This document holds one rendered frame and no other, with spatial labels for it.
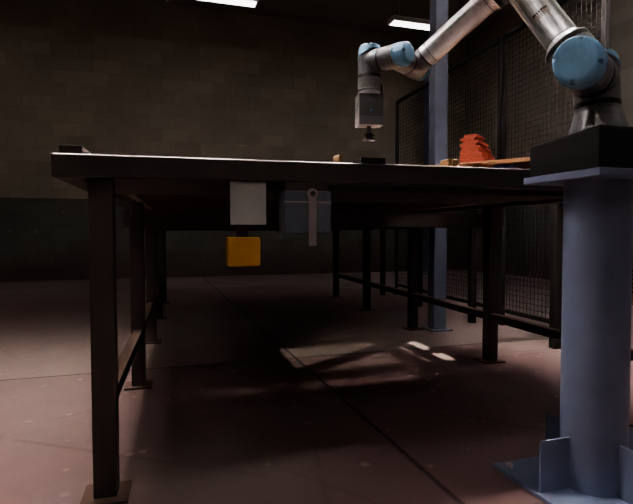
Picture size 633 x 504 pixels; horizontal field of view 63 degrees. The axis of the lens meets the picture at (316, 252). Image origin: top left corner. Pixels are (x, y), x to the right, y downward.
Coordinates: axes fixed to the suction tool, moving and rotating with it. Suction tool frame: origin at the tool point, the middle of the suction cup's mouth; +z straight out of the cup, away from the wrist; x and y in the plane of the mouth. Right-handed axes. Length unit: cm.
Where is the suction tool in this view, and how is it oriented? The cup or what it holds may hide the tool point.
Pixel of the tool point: (369, 140)
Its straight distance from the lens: 180.6
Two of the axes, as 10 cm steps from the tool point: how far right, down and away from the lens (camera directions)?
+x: 1.5, 0.4, -9.9
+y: -9.9, 0.1, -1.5
